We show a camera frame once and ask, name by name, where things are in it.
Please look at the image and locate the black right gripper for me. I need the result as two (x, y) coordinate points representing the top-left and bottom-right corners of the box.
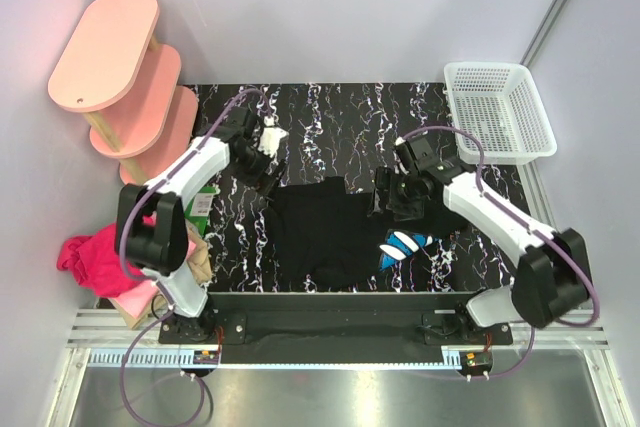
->
(366, 166), (424, 222)

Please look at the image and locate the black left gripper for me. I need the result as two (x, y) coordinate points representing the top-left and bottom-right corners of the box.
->
(228, 140), (288, 200)

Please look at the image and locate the black t shirt flower print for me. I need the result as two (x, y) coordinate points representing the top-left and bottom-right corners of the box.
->
(264, 177), (468, 290)

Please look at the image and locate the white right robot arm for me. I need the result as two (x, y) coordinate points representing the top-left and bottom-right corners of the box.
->
(266, 163), (595, 344)

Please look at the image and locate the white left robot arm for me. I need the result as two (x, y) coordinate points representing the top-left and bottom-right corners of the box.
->
(114, 127), (288, 343)

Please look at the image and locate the green plastic folder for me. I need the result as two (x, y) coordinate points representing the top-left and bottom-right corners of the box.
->
(185, 185), (220, 236)

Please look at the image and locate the beige t shirt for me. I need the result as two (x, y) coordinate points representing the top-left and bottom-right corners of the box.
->
(186, 222), (213, 287)

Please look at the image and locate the white plastic basket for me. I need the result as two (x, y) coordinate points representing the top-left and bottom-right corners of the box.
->
(444, 61), (557, 166)

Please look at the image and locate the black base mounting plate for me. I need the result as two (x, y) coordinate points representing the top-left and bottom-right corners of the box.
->
(158, 292), (513, 369)

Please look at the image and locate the light pink t shirt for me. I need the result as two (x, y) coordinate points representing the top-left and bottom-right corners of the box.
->
(110, 280), (159, 318)

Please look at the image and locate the pink three-tier shelf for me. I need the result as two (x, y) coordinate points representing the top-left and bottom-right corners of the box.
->
(47, 0), (198, 185)

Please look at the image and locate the magenta red t shirt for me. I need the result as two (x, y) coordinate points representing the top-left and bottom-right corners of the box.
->
(56, 224), (144, 298)

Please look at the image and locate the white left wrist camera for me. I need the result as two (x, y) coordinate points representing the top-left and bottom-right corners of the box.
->
(258, 116), (288, 158)

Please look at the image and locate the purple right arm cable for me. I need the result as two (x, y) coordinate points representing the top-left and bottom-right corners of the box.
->
(397, 125), (601, 381)

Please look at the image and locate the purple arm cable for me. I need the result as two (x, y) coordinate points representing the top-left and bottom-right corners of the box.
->
(113, 88), (277, 422)
(397, 125), (601, 381)

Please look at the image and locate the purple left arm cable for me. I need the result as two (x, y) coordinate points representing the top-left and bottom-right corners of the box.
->
(113, 88), (277, 422)

